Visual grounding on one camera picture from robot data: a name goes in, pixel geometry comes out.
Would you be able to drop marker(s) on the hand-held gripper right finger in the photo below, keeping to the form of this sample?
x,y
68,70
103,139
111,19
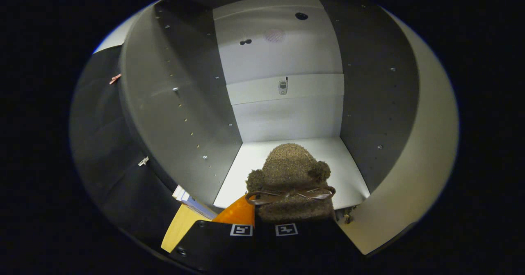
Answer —
x,y
311,244

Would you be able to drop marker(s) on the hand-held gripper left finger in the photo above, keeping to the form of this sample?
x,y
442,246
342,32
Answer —
x,y
213,246

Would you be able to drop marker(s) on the dark grey shoe cabinet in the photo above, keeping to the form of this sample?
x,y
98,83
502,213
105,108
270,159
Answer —
x,y
287,119

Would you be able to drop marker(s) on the white book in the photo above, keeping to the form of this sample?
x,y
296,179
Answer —
x,y
180,193

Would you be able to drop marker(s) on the pale clothespin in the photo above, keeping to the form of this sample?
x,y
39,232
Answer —
x,y
143,161

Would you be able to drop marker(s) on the black backdrop cloth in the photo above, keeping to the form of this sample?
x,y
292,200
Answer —
x,y
102,152

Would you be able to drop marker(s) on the red clothespin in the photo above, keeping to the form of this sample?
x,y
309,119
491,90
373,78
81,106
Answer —
x,y
115,78

